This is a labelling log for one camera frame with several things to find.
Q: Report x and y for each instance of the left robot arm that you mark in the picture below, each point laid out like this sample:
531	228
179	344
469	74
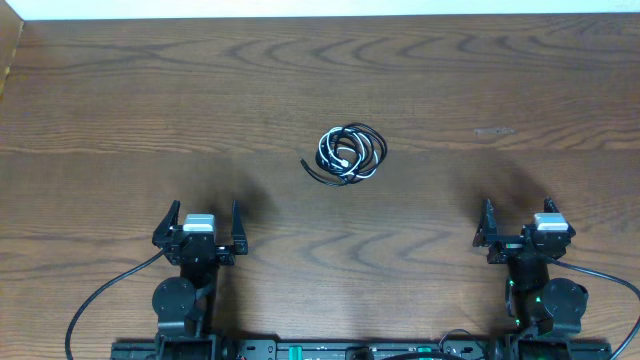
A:
184	303

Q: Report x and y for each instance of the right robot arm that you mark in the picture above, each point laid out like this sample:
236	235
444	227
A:
547	311

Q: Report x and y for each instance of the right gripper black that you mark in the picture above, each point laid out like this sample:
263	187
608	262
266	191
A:
487	231

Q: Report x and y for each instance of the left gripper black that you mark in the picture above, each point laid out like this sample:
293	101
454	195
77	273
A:
198	245

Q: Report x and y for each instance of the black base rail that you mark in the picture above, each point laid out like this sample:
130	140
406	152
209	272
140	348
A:
261	349

